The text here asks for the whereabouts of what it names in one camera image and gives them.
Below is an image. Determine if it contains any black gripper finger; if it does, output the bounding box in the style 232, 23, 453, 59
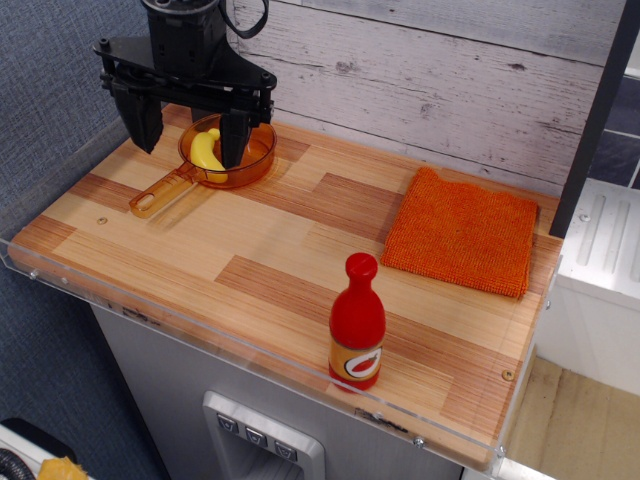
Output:
114, 89, 163, 154
220, 112, 251, 169

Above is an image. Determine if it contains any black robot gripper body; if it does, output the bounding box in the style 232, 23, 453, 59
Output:
93, 1, 277, 125

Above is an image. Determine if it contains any yellow toy banana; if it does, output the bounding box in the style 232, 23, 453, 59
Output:
190, 128, 228, 184

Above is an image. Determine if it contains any red hot sauce bottle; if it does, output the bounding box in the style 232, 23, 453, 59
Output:
328, 252, 386, 390

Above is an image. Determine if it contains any orange transparent toy pan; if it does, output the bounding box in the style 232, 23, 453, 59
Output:
129, 115, 277, 218

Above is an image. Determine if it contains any orange folded cloth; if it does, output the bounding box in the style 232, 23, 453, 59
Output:
381, 167, 538, 298

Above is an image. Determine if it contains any silver toy fridge cabinet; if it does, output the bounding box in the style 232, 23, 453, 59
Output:
94, 307, 463, 479

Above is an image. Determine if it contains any yellow sponge object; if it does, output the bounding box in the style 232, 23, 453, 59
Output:
36, 457, 89, 480

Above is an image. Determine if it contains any white toy sink unit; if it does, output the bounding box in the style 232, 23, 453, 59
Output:
535, 179, 639, 394

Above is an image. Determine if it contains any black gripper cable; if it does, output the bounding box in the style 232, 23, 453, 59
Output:
217, 0, 270, 41

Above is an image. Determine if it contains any dark vertical post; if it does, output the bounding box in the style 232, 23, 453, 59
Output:
549, 0, 639, 239

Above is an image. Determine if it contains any black corrugated hose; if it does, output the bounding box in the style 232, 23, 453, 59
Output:
0, 447, 27, 480

